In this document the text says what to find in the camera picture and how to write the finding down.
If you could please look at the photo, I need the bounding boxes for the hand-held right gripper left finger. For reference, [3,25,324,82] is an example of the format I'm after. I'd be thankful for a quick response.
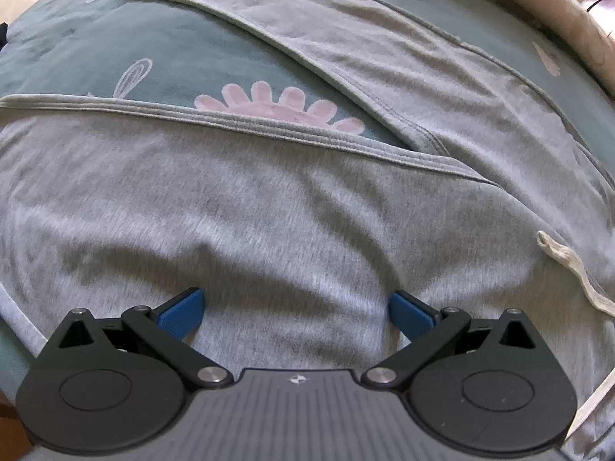
[45,287,231,390]

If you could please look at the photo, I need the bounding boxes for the teal floral bed sheet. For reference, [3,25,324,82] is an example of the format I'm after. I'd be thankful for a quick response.
[0,0,615,395]

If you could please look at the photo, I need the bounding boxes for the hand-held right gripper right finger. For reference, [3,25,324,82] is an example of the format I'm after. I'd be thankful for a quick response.
[360,290,539,389]

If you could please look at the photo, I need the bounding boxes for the grey sweatpants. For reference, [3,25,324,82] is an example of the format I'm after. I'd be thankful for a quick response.
[0,0,615,461]

